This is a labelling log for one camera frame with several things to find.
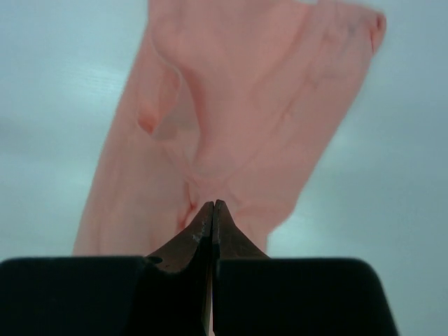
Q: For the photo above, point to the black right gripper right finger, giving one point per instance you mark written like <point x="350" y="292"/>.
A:
<point x="254" y="294"/>

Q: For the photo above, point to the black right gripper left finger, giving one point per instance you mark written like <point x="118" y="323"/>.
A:
<point x="164" y="293"/>

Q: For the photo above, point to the salmon pink t-shirt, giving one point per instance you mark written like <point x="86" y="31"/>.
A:
<point x="226" y="100"/>

